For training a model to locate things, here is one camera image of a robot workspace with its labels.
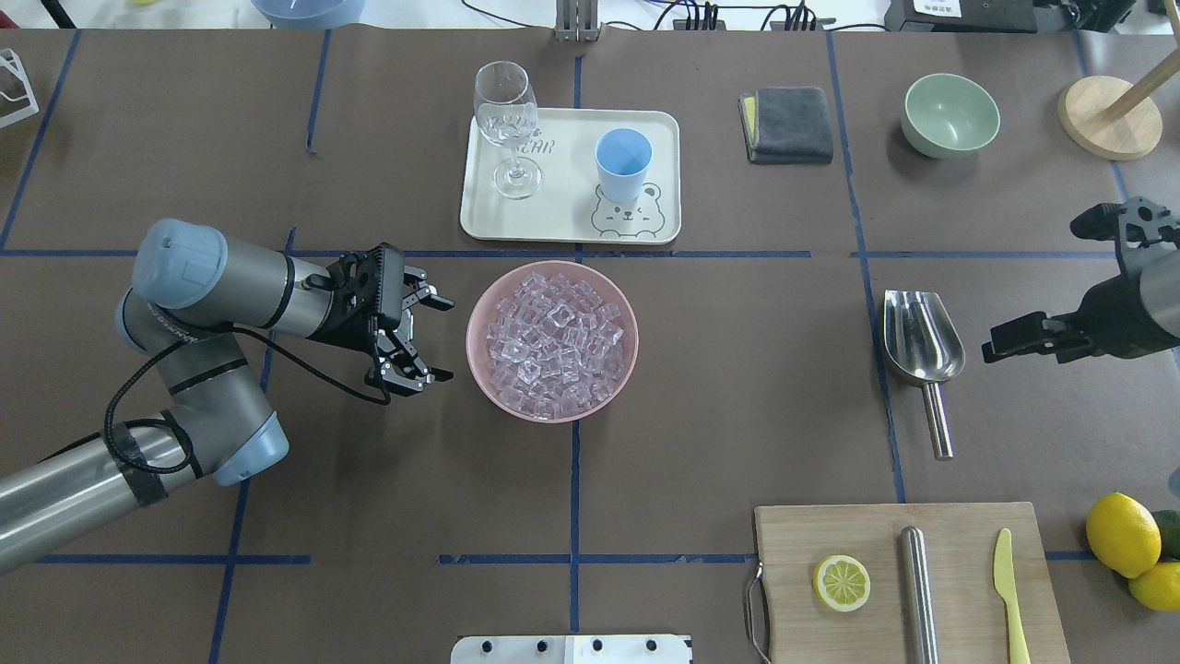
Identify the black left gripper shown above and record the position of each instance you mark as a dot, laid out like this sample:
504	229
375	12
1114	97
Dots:
348	328

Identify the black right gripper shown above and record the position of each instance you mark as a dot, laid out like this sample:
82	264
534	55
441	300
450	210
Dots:
1113	310

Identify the metal ice scoop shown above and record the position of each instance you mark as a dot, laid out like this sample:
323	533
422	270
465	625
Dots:
924	349

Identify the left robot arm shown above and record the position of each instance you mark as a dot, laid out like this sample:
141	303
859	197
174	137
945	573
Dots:
195	409

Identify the pink bowl of ice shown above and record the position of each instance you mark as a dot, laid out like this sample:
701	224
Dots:
552	341

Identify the wooden cup stand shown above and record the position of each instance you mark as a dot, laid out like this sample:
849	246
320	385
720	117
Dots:
1112	118

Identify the blue plastic cup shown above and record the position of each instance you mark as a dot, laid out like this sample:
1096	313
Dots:
623	156

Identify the cream bear tray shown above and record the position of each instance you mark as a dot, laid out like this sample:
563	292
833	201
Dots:
569	206

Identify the yellow lemon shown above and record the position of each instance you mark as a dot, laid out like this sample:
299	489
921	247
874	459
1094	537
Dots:
1157	589
1123	535

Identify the green lime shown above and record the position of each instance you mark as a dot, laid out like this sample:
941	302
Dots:
1167	521

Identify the yellow plastic knife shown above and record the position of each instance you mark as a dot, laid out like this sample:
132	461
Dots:
1004	581

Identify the clear wine glass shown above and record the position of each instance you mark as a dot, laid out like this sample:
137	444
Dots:
506	114

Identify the green bowl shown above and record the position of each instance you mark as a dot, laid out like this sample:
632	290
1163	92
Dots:
949	117

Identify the wooden cutting board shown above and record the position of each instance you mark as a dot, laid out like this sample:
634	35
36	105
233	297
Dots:
969	617

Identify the lemon half slice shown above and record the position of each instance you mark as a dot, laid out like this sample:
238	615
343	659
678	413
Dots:
841	583

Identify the blue basin bowl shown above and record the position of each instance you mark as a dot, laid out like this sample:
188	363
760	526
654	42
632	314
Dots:
310	14

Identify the steel cylinder muddler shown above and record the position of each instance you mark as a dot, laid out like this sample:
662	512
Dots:
923	637

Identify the grey folded cloth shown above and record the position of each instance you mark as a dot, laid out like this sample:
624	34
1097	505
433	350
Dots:
787	125

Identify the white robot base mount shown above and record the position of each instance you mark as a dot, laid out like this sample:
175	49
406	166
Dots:
574	648

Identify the white wire rack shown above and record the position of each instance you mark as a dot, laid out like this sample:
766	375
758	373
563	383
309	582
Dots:
18	101

